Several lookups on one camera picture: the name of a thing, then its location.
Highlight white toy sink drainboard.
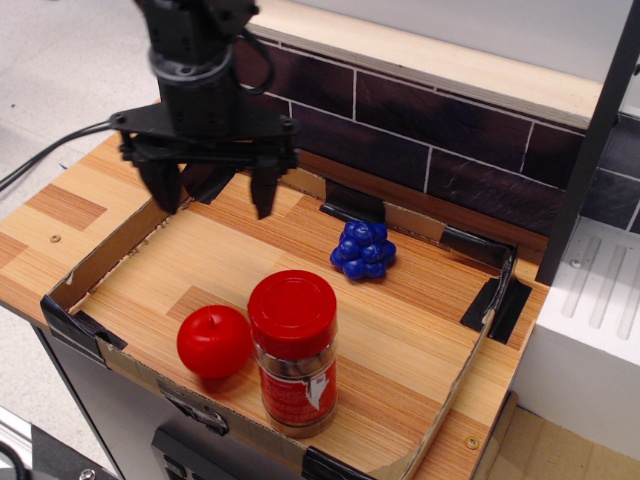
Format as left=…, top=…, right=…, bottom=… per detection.
left=513, top=218, right=639, bottom=459

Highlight cardboard fence with black tape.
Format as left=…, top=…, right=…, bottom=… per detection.
left=41, top=171, right=531, bottom=479

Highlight black toy oven front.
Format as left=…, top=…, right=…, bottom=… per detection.
left=151, top=426, right=301, bottom=479

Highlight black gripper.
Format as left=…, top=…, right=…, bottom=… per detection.
left=109, top=74, right=299, bottom=220

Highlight blue toy grape bunch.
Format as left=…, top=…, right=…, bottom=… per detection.
left=329, top=220, right=397, bottom=281

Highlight red lid basil spice bottle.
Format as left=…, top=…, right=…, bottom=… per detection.
left=248, top=270, right=338, bottom=438

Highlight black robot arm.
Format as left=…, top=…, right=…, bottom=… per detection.
left=110, top=1, right=299, bottom=218

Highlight wooden shelf with dark posts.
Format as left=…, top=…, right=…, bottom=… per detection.
left=250, top=1, right=639, bottom=283

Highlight black cables on floor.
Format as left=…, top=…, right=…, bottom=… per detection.
left=0, top=119, right=119, bottom=192

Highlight red toy apple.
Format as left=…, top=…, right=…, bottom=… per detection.
left=176, top=305, right=253, bottom=379

